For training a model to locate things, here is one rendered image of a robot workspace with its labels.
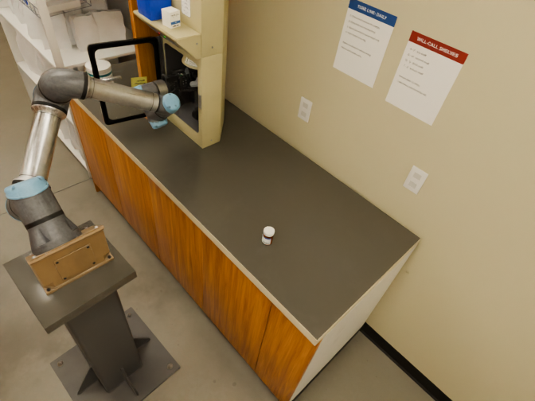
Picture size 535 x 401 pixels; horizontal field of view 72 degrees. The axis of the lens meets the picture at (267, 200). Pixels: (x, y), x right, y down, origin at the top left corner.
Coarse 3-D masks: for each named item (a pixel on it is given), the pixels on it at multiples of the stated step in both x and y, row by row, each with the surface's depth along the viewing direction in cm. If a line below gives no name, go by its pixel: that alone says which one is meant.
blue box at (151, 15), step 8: (144, 0) 143; (152, 0) 142; (160, 0) 144; (168, 0) 146; (144, 8) 146; (152, 8) 144; (160, 8) 146; (144, 16) 149; (152, 16) 146; (160, 16) 148
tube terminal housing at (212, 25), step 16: (176, 0) 146; (192, 0) 139; (208, 0) 137; (224, 0) 142; (192, 16) 143; (208, 16) 141; (224, 16) 148; (208, 32) 146; (224, 32) 154; (176, 48) 162; (208, 48) 150; (224, 48) 162; (208, 64) 155; (224, 64) 170; (208, 80) 161; (224, 80) 179; (208, 96) 166; (224, 96) 188; (208, 112) 172; (224, 112) 199; (208, 128) 179; (208, 144) 186
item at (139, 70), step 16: (112, 48) 158; (128, 48) 162; (144, 48) 166; (112, 64) 163; (128, 64) 167; (144, 64) 171; (112, 80) 167; (128, 80) 171; (144, 80) 176; (112, 112) 177; (128, 112) 182; (144, 112) 187
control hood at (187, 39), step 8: (152, 24) 146; (160, 24) 146; (184, 24) 148; (160, 32) 147; (168, 32) 141; (176, 32) 142; (184, 32) 143; (192, 32) 144; (176, 40) 138; (184, 40) 140; (192, 40) 143; (200, 40) 145; (184, 48) 143; (192, 48) 145; (200, 48) 148; (200, 56) 150
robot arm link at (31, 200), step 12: (36, 180) 114; (12, 192) 111; (24, 192) 111; (36, 192) 113; (48, 192) 116; (12, 204) 113; (24, 204) 111; (36, 204) 112; (48, 204) 114; (24, 216) 112; (36, 216) 112
